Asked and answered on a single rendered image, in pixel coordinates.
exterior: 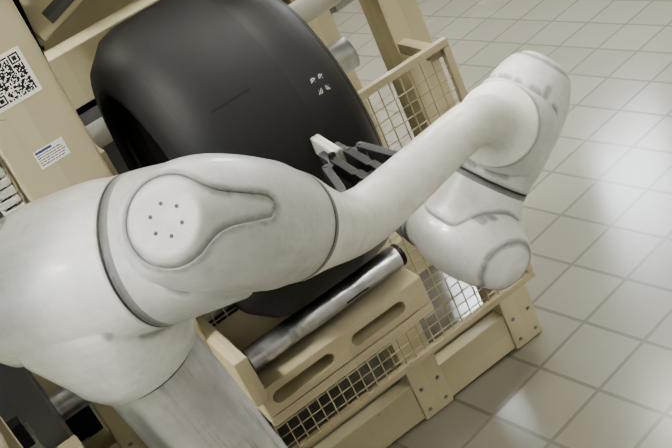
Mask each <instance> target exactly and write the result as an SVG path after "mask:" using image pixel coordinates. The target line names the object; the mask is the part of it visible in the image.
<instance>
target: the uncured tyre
mask: <svg viewBox="0 0 672 448"><path fill-rule="evenodd" d="M319 69H321V70H322V72H323V73H324V75H325V76H326V78H327V79H328V81H329V82H330V84H331V85H332V87H333V88H334V91H333V92H331V93H329V94H328V95H326V96H325V97H323V98H322V99H320V98H319V97H318V95H317V94H316V92H315V91H314V89H313V88H312V86H311V85H310V83H309V82H308V80H307V79H306V77H307V76H309V75H310V74H312V73H314V72H316V71H317V70H319ZM90 81H91V86H92V90H93V94H94V97H95V100H96V102H97V105H98V108H99V110H100V112H101V115H102V117H103V119H104V122H105V124H106V126H107V128H108V130H109V132H110V134H111V136H112V138H113V140H114V142H115V144H116V146H117V148H118V150H119V152H120V154H121V156H122V158H123V160H124V161H125V163H126V165H127V167H128V169H129V170H130V171H132V170H136V169H140V168H143V167H147V166H152V165H156V164H161V163H165V162H168V161H170V160H173V159H176V158H180V157H184V156H188V155H195V154H204V153H222V154H237V155H246V156H254V157H259V158H265V159H271V160H275V161H279V162H282V163H284V164H286V165H288V166H291V167H293V168H295V169H297V170H300V171H303V172H306V173H309V174H311V175H313V176H315V177H316V178H318V179H319V180H321V181H322V182H324V183H325V184H327V185H328V186H329V187H331V186H330V185H329V183H328V182H327V180H326V177H325V175H324V172H323V170H322V166H323V165H324V164H323V163H322V162H321V159H320V157H319V155H317V154H316V153H315V150H314V148H313V145H312V143H311V140H310V138H311V137H313V136H314V135H316V134H319V135H321V136H322V137H324V138H325V139H327V140H329V141H330V142H332V143H335V142H340V143H342V144H344V145H345V146H347V147H348V146H350V147H355V146H356V143H357V142H359V141H362V142H366V143H370V144H374V145H377V146H381V147H383V144H382V142H381V139H380V137H379V134H378V132H377V130H376V128H375V125H374V123H373V121H372V119H371V117H370V115H369V113H368V111H367V109H366V107H365V106H364V104H363V102H362V100H361V98H360V96H359V95H358V93H357V91H356V90H355V88H354V86H353V85H352V83H351V81H350V80H349V78H348V77H347V75H346V74H345V72H344V71H343V69H342V68H341V66H340V65H339V63H338V62H337V60H336V59H335V58H334V56H333V55H332V54H331V52H330V51H329V50H328V48H327V47H326V46H325V44H324V43H323V42H322V41H321V39H320V38H319V37H318V36H317V35H316V33H315V32H314V31H313V30H312V29H311V28H310V27H309V25H308V24H307V23H306V22H305V21H304V20H303V19H302V18H301V17H300V16H299V15H298V14H297V13H296V12H295V11H294V10H293V9H292V8H291V7H290V6H288V5H287V4H286V3H285V2H284V1H282V0H160V1H158V2H156V3H154V4H153V5H151V6H149V7H147V8H146V9H144V10H142V11H140V12H139V13H137V14H135V15H133V16H132V17H130V18H128V19H126V20H125V21H123V22H121V23H119V24H118V25H116V26H114V27H113V28H112V29H111V30H110V31H109V32H108V33H107V34H106V35H105V36H104V37H103V38H102V39H101V40H100V41H99V43H98V46H97V50H96V53H95V57H94V61H93V64H92V68H91V72H90ZM248 88H250V89H251V90H249V91H248V92H246V93H245V94H243V95H241V96H240V97H238V98H237V99H235V100H233V101H232V102H230V103H229V104H227V105H225V106H224V107H222V108H220V109H219V110H217V111H216V112H214V113H212V112H211V111H212V110H214V109H215V108H217V107H219V106H220V105H222V104H224V103H225V102H227V101H228V100H230V99H232V98H233V97H235V96H236V95H238V94H240V93H241V92H243V91H245V90H246V89H248ZM331 188H332V187H331ZM388 238H389V237H388ZM388 238H386V239H385V240H384V241H382V242H381V243H380V244H378V245H377V246H376V247H374V248H373V249H371V250H369V251H368V252H366V253H364V254H362V255H361V256H359V257H356V258H354V259H352V260H350V261H347V262H345V263H342V264H339V265H337V266H334V267H332V268H329V269H327V270H325V271H323V272H321V273H319V274H317V275H315V276H313V277H312V278H310V279H307V280H305V281H301V282H297V283H293V284H289V285H286V286H283V287H280V288H277V289H273V290H268V291H258V292H253V293H252V295H250V296H249V297H248V298H246V299H244V300H241V301H238V302H235V303H233V305H234V306H235V307H236V308H238V309H239V310H241V311H242V312H244V313H247V314H252V315H259V316H266V317H272V318H281V317H284V316H287V315H290V314H292V313H295V312H298V311H299V310H301V309H302V308H304V307H305V306H306V305H308V304H309V303H311V302H312V301H314V300H315V299H316V298H318V297H319V296H321V295H322V294H323V293H325V292H326V291H328V290H329V289H330V288H332V287H333V286H335V285H336V284H338V283H339V282H340V281H342V280H343V279H345V278H346V277H347V276H349V275H350V274H352V273H353V272H354V271H356V270H357V269H359V268H360V267H362V266H363V265H364V264H366V263H367V262H369V261H370V260H371V259H373V258H374V257H375V256H376V254H377V253H378V252H379V251H380V249H381V248H382V247H383V246H384V244H385V243H386V242H387V240H388Z"/></svg>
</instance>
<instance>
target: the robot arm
mask: <svg viewBox="0 0 672 448"><path fill-rule="evenodd" d="M570 97H571V82H570V80H569V78H568V76H567V72H566V70H565V69H564V68H563V67H562V66H561V65H560V64H559V63H557V62H556V61H554V60H552V59H550V58H549V57H547V56H544V55H542V54H540V53H537V52H534V51H522V52H520V53H514V54H512V55H510V56H509V57H507V58H506V59H505V60H504V61H502V62H501V63H500V64H499V65H498V66H497V67H496V68H495V69H494V71H493V72H492V73H491V75H490V77H489V78H488V79H486V80H484V81H483V83H482V84H481V85H480V86H478V87H476V88H475V89H473V90H472V91H471V92H470V93H469V94H468V95H467V96H466V97H465V98H464V100H463V101H462V102H461V103H459V104H457V105H456V106H454V107H453V108H451V109H450V110H449V111H447V112H446V113H445V114H443V115H442V116H441V117H440V118H438V119H437V120H436V121H435V122H433V123H432V124H431V125H430V126H429V127H427V128H426V129H425V130H424V131H422V132H421V133H420V134H419V135H418V136H416V137H415V138H414V139H413V140H411V141H410V142H409V143H408V144H407V145H405V146H404V147H403V148H402V149H400V150H399V151H396V150H392V149H388V148H385V147H381V146H377V145H374V144H370V143H366V142H362V141H359V142H357V143H356V146H355V147H350V146H348V147H347V146H345V145H344V144H342V143H340V142H335V143H332V142H330V141H329V140H327V139H325V138H324V137H322V136H321V135H319V134H316V135H314V136H313V137H311V138H310V140H311V143H312V145H313V148H314V150H315V153H316V154H317V155H319V157H320V159H321V162H322V163H323V164H324V165H323V166H322V170H323V172H324V175H325V177H326V180H327V182H328V183H329V185H330V186H331V187H332V188H331V187H329V186H328V185H327V184H325V183H324V182H322V181H321V180H319V179H318V178H316V177H315V176H313V175H311V174H309V173H306V172H303V171H300V170H297V169H295V168H293V167H291V166H288V165H286V164H284V163H282V162H279V161H275V160H271V159H265V158H259V157H254V156H246V155H237V154H222V153H204V154H195V155H188V156H184V157H180V158H176V159H173V160H170V161H168V162H165V163H161V164H156V165H152V166H147V167H143V168H140V169H136V170H132V171H129V172H126V173H123V174H119V175H116V176H112V177H106V178H99V179H93V180H89V181H86V182H83V183H80V184H77V185H74V186H71V187H68V188H65V189H63V190H60V191H57V192H55V193H52V194H50V195H47V196H45V197H42V198H40V199H38V200H35V201H33V202H31V203H28V204H26V205H24V206H22V207H20V208H18V209H16V210H14V211H12V212H11V213H9V214H7V215H6V216H4V217H2V218H1V219H0V363H2V364H5V365H8V366H11V367H17V368H21V367H25V368H26V369H27V370H29V371H31V372H33V373H35V374H37V375H39V376H41V377H43V378H45V379H47V380H49V381H51V382H53V383H55V384H57V385H59V386H61V387H63V388H65V389H67V390H69V391H71V392H73V393H75V394H76V395H78V396H79V397H81V398H83V399H85V400H87V401H89V402H93V403H98V404H104V405H110V406H112V407H113V408H114V409H115V410H116V412H117V413H118V414H119V415H120V416H121V417H122V418H123V419H124V420H125V422H126V423H127V424H128V425H129V426H130V427H131V428H132V429H133V430H134V432H135V433H136V434H137V435H138V436H139V437H140V438H141V439H142V440H143V442H144V443H145V444H146V445H147V446H148V447H149V448H288V447H287V446H286V444H285V443H284V442H283V441H282V439H281V438H280V437H279V436H278V434H277V433H276V432H275V431H274V429H273V428H272V427H271V426H270V424H269V423H268V422H267V420H266V419H265V418H264V417H263V415H262V414H261V413H260V412H259V410H258V409H257V408H256V407H255V405H254V404H253V403H252V402H251V400H250V399H249V398H248V396H247V395H246V394H245V393H244V391H243V390H242V389H241V388H240V386H239V385H238V384H237V383H236V381H235V380H234V379H233V378H232V376H231V375H230V374H229V373H228V371H227V370H226V369H225V367H224V366H223V365H222V364H221V362H220V361H219V360H218V359H217V357H216V356H215V355H214V354H213V352H212V351H211V350H210V349H209V347H208V346H207V345H206V343H205V342H204V341H203V340H202V338H201V337H200V336H199V335H198V333H197V332H196V317H198V316H201V315H203V314H206V313H208V312H211V311H214V310H216V309H219V308H222V307H224V306H227V305H230V304H233V303H235V302H238V301H241V300H244V299H246V298H248V297H249V296H250V295H252V293H253V292H258V291H268V290H273V289H277V288H280V287H283V286H286V285H289V284H293V283H297V282H301V281H305V280H307V279H310V278H312V277H313V276H315V275H317V274H319V273H321V272H323V271H325V270H327V269H329V268H332V267H334V266H337V265H339V264H342V263H345V262H347V261H350V260H352V259H354V258H356V257H359V256H361V255H362V254H364V253H366V252H368V251H369V250H371V249H373V248H374V247H376V246H377V245H378V244H380V243H381V242H382V241H384V240H385V239H386V238H388V237H389V236H390V235H391V234H392V233H394V232H395V233H397V234H398V235H400V236H401V237H403V238H404V239H406V240H407V241H408V242H409V243H410V244H412V245H413V246H416V247H417V249H418V251H419V252H420V254H421V255H422V256H423V257H424V258H425V259H426V260H427V261H428V262H430V263H431V264H432V265H433V266H435V267H436V268H437V269H439V270H440V271H442V272H444V273H445V274H447V275H449V276H450V277H452V278H454V279H457V280H459V281H461V282H464V283H467V284H470V285H472V286H478V287H481V288H484V289H487V290H494V291H497V290H503V289H506V288H508V287H510V286H511V285H513V284H514V283H516V282H517V281H518V280H519V279H520V278H521V277H522V276H523V274H524V273H525V271H526V270H527V268H528V266H529V263H530V260H531V247H530V243H529V240H528V237H527V234H526V232H525V230H524V227H523V226H522V225H521V224H520V219H521V212H522V208H523V204H524V201H525V199H526V196H527V194H528V193H529V191H530V189H531V187H532V185H533V184H534V182H535V181H536V179H537V178H538V177H539V175H540V174H541V172H542V170H543V168H544V166H545V164H546V163H547V161H548V159H549V157H550V155H551V153H552V151H553V148H554V146H555V144H556V142H557V140H558V137H559V135H560V133H561V130H562V128H563V125H564V123H565V120H566V117H567V114H568V109H569V104H570ZM347 161H348V163H349V164H348V163H347ZM336 174H337V175H338V176H340V177H341V178H343V179H344V180H346V181H347V182H349V183H351V184H352V185H354V187H352V188H351V189H349V190H346V188H345V186H344V184H343V183H342V181H341V180H340V179H339V177H338V176H337V175H336Z"/></svg>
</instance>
